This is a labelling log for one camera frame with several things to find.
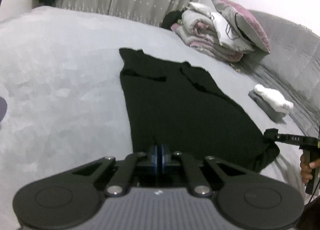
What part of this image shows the grey bed sheet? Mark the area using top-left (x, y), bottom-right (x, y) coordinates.
top-left (1, 7), bottom-right (304, 229)

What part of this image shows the grey quilted bedspread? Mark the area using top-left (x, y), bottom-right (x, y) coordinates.
top-left (238, 10), bottom-right (319, 137)

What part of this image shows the black t-shirt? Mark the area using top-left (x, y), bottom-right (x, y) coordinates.
top-left (119, 48), bottom-right (280, 172)

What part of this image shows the round phone stand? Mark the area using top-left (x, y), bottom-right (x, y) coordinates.
top-left (0, 97), bottom-right (8, 121)

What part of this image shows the grey folded garment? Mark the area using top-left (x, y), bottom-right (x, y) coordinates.
top-left (248, 90), bottom-right (286, 123)

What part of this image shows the black item behind duvet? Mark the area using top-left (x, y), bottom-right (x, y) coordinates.
top-left (161, 10), bottom-right (183, 30)

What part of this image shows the white folded garment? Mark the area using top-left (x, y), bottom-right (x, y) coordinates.
top-left (254, 84), bottom-right (294, 114)

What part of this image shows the folded floral duvet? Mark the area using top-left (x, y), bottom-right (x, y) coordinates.
top-left (171, 2), bottom-right (254, 62)

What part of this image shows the person right hand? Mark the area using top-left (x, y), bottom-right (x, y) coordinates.
top-left (300, 153), bottom-right (320, 184)

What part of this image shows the pink grey pillow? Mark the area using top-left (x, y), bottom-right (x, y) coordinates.
top-left (211, 0), bottom-right (271, 54)

